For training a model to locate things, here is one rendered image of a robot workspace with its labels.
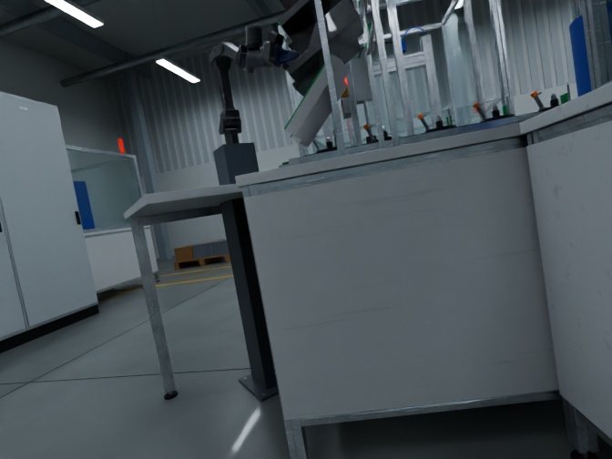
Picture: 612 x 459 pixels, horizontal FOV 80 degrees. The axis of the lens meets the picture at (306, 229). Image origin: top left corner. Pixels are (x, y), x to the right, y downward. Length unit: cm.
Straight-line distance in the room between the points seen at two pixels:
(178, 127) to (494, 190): 1083
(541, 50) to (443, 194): 972
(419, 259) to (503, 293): 23
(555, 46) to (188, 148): 950
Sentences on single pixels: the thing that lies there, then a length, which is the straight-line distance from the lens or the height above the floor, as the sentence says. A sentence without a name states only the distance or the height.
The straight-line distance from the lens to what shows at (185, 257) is 739.
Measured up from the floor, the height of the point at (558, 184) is 70.
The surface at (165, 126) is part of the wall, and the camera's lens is 1178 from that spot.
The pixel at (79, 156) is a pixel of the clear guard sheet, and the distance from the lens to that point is 552.
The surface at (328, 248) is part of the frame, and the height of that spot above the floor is 63.
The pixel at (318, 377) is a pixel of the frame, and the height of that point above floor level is 28.
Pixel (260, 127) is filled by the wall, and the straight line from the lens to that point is 1039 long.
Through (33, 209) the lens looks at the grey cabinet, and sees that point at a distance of 423.
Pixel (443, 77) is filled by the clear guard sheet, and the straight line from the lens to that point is 329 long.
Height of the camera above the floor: 74
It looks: 3 degrees down
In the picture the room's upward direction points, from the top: 10 degrees counter-clockwise
